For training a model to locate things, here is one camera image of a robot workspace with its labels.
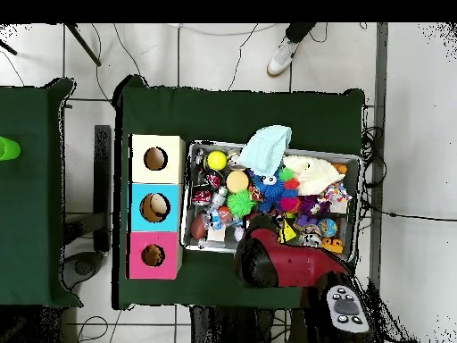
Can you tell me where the blue spiky ball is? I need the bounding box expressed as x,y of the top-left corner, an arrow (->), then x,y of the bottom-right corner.
251,173 -> 287,214

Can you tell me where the mint green cloth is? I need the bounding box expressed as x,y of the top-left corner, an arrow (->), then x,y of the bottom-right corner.
237,125 -> 294,179

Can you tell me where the pink spiky ball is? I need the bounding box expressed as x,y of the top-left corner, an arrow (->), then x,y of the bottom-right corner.
279,196 -> 303,214

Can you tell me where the cream knitted cloth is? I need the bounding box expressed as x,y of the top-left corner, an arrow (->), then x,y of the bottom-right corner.
284,155 -> 345,197

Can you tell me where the wooden box with three holes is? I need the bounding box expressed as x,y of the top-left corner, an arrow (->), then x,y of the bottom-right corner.
127,133 -> 187,280

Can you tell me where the clear mesh bin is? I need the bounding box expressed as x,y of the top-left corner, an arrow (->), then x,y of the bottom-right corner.
180,140 -> 361,264

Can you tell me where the orange foam disc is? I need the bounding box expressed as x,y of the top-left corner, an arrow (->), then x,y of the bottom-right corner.
225,170 -> 251,194

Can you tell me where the green spiky ball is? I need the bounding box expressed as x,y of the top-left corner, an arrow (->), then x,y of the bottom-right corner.
226,188 -> 256,219

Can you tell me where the red soda can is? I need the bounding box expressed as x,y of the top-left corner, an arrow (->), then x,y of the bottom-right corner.
192,185 -> 214,207

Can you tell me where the yellow ball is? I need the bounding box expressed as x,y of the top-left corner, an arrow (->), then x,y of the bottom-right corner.
206,149 -> 229,172

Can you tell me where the brown toy football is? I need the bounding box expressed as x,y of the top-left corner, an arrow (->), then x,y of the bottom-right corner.
189,213 -> 210,242

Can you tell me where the dark green table cloth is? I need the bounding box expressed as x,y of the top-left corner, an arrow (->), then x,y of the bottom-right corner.
112,74 -> 367,315
0,77 -> 76,308

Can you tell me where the colourful patterned cloth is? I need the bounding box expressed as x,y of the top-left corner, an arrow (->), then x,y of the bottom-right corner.
320,181 -> 354,214

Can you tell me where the person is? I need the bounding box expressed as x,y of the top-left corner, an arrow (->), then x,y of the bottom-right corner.
266,22 -> 315,78

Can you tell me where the black tripod leg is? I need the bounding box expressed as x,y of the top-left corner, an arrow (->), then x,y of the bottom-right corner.
60,22 -> 101,69

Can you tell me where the green cup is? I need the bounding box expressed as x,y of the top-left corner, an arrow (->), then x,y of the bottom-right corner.
0,135 -> 22,162

